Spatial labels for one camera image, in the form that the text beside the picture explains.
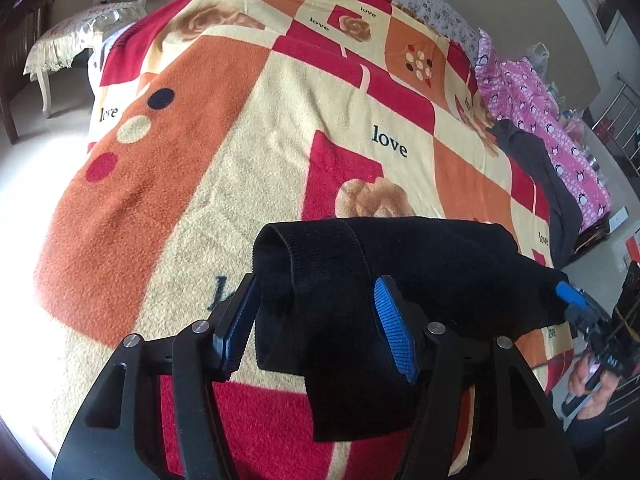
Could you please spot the clear plastic bag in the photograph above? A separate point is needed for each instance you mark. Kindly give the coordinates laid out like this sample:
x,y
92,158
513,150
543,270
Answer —
x,y
539,57

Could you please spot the white ornate chair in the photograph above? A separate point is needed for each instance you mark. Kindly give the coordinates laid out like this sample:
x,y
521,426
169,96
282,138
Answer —
x,y
85,20

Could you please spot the person's right forearm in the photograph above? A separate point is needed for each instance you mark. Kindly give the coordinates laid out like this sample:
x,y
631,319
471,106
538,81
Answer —
x,y
585,435

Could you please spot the dark grey garment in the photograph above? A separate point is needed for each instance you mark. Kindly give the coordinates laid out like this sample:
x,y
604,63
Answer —
x,y
530,160

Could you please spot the metal rack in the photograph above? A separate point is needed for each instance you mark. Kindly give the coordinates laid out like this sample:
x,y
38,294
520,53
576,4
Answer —
x,y
625,105

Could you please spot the dark wooden desk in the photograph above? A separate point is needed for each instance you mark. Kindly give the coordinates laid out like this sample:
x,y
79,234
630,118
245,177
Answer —
x,y
15,60

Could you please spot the pink penguin quilt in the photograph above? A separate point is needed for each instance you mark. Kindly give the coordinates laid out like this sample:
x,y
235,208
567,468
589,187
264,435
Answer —
x,y
525,90

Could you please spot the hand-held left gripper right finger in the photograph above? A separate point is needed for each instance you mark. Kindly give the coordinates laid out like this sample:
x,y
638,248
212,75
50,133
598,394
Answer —
x,y
395,330

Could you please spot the printed blanket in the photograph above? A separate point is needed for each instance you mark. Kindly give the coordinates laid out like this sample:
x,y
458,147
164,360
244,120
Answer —
x,y
250,135

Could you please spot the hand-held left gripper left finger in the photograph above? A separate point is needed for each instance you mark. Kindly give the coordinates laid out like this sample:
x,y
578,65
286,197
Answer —
x,y
239,320

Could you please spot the black pants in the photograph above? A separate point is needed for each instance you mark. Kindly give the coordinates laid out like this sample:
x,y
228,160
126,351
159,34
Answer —
x,y
325,260

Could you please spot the person's right hand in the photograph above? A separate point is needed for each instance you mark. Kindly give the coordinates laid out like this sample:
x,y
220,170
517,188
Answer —
x,y
582,380

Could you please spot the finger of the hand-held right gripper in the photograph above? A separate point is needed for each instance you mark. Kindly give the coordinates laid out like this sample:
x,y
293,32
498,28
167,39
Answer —
x,y
572,295

